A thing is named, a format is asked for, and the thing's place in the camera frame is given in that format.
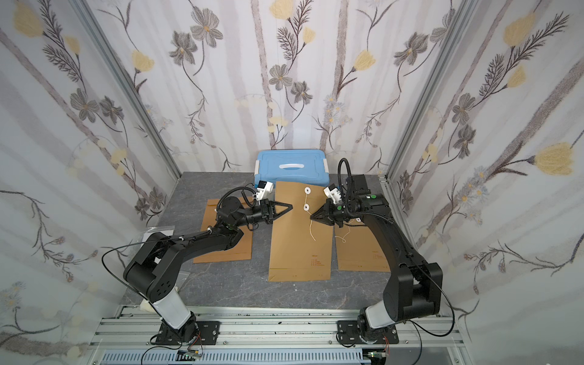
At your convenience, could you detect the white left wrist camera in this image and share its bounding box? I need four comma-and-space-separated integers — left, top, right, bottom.
255, 180, 275, 202

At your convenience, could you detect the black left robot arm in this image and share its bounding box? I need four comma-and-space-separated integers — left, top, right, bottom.
123, 196, 293, 345

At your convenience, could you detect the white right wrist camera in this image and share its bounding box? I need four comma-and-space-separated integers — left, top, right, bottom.
323, 184, 342, 205

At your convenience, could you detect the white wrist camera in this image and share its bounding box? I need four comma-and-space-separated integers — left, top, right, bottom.
323, 184, 342, 205
255, 180, 275, 202

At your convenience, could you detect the white slotted cable duct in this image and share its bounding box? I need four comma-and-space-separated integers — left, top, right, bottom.
97, 348, 371, 364

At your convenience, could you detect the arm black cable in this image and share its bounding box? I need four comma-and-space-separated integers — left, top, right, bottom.
405, 277, 456, 365
101, 240, 156, 297

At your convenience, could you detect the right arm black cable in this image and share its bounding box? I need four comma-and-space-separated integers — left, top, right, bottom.
405, 277, 456, 365

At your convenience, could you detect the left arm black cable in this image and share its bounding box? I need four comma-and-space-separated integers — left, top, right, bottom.
101, 240, 156, 297

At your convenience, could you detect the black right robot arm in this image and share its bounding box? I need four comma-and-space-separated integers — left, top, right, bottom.
310, 175, 443, 344

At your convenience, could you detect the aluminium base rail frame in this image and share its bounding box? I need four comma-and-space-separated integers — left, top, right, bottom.
82, 306, 472, 364

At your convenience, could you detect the kraft file bag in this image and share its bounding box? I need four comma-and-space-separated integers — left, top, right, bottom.
334, 220, 390, 272
193, 198, 255, 265
269, 182, 333, 282

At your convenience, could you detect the clear plastic bag white card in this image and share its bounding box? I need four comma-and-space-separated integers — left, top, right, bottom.
133, 226, 175, 243

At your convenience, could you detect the blue lidded storage box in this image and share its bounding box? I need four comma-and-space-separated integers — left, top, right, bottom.
254, 149, 330, 186

